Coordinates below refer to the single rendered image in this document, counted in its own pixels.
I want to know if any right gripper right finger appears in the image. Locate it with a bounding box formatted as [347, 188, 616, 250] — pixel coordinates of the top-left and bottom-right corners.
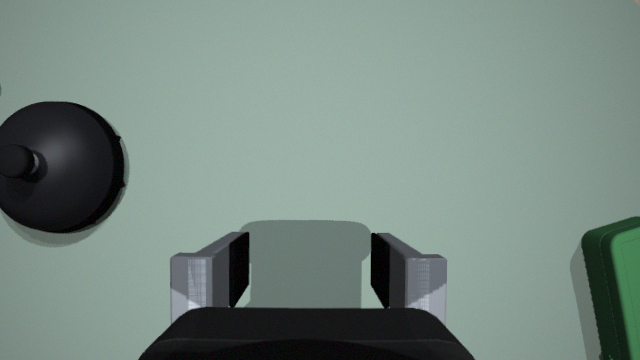
[370, 233, 447, 326]

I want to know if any black dome bell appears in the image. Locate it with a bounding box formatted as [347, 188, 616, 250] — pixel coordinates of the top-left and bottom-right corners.
[0, 101, 126, 233]

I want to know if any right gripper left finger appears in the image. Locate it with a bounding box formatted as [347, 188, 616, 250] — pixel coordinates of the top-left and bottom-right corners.
[170, 232, 249, 324]

